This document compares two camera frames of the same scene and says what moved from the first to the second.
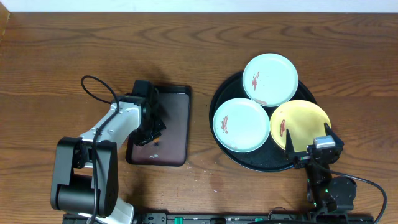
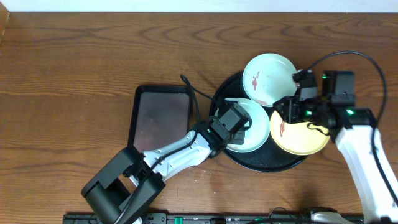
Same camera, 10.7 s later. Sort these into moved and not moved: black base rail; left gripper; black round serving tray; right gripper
Moved: left gripper; right gripper
Not moved: black round serving tray; black base rail
